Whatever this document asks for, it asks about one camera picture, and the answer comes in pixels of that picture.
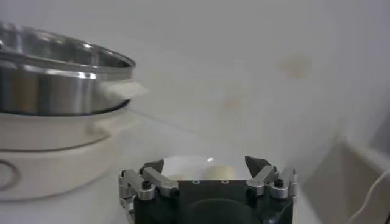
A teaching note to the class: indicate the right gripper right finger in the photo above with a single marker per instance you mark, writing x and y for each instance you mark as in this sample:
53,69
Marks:
268,182

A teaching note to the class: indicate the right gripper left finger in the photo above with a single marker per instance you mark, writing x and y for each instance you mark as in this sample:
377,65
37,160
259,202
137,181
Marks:
152,185

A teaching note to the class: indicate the white round plate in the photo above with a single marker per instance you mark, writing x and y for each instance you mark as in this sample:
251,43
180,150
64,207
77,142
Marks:
189,165

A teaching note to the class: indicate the cream electric cooker base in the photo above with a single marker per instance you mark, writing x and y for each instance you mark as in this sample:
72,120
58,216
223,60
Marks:
61,170

